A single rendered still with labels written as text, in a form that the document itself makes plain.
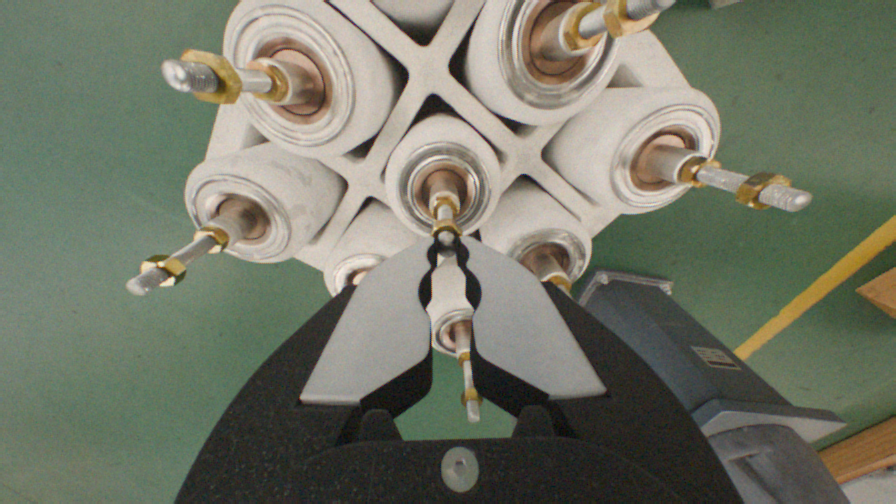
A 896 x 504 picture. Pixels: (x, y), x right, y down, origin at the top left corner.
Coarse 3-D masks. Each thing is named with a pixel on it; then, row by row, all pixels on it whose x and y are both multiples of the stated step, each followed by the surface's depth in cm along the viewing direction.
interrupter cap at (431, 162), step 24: (432, 144) 18; (456, 144) 18; (408, 168) 19; (432, 168) 19; (456, 168) 19; (480, 168) 19; (408, 192) 20; (480, 192) 20; (408, 216) 21; (432, 216) 21; (456, 216) 21; (480, 216) 21
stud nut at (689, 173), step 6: (702, 156) 16; (690, 162) 17; (696, 162) 16; (702, 162) 16; (708, 162) 16; (714, 162) 16; (684, 168) 17; (690, 168) 16; (696, 168) 16; (684, 174) 17; (690, 174) 16; (696, 174) 16; (684, 180) 17; (690, 180) 17; (696, 180) 16; (696, 186) 17; (702, 186) 17
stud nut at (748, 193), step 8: (752, 176) 13; (760, 176) 13; (768, 176) 13; (776, 176) 13; (744, 184) 13; (752, 184) 13; (760, 184) 13; (768, 184) 13; (784, 184) 13; (744, 192) 13; (752, 192) 13; (760, 192) 13; (736, 200) 14; (744, 200) 14; (752, 200) 13; (760, 208) 13
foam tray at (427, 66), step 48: (336, 0) 20; (480, 0) 20; (384, 48) 30; (432, 48) 21; (432, 96) 33; (240, 144) 25; (384, 144) 25; (528, 144) 26; (384, 192) 28; (576, 192) 28; (336, 240) 31; (480, 240) 35
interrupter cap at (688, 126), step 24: (648, 120) 18; (672, 120) 18; (696, 120) 18; (624, 144) 19; (648, 144) 19; (672, 144) 19; (696, 144) 19; (624, 168) 20; (624, 192) 21; (648, 192) 21; (672, 192) 21
